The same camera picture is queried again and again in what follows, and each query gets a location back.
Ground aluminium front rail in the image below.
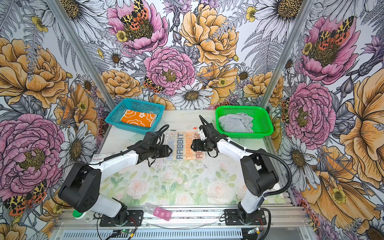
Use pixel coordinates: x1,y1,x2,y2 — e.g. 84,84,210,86
52,204,316,240

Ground green plastic basket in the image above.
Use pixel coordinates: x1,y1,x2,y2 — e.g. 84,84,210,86
215,106,274,139

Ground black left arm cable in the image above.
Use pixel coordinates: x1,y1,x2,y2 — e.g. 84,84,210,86
49,124,171,211

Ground aluminium frame post left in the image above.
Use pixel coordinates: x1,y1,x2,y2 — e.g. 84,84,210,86
47,1,116,110

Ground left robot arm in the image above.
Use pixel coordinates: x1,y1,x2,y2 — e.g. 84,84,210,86
58,131,173,225

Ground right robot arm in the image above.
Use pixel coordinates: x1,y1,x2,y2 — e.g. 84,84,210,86
191,124,285,225

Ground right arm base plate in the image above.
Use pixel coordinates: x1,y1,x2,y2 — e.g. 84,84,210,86
224,209,267,226

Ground aluminium frame post right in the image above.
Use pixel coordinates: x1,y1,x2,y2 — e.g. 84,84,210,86
259,0,315,108

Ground red bandage box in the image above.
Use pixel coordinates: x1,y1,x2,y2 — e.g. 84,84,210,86
91,153,114,164

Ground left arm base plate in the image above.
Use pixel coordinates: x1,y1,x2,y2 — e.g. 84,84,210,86
99,210,144,227

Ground white bottle green cap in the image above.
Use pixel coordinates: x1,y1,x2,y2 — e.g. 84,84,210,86
73,210,94,222

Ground blue beige patterned towel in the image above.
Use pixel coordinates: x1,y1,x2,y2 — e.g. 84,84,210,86
165,128,206,161

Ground orange white lion towel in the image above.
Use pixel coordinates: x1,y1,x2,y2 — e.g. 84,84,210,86
121,110,158,128

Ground teal plastic basket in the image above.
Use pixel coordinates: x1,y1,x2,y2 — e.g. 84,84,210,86
105,99,165,135

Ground aluminium frame post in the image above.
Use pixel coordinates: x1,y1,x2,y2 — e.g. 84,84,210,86
259,0,315,108
47,1,116,110

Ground black corrugated right cable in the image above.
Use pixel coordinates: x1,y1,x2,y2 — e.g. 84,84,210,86
198,114,293,240

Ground grey towel in basket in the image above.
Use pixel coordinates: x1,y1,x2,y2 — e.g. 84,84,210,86
219,113,254,133

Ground pink clear pill organizer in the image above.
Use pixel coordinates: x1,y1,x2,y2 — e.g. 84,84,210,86
143,203,172,221

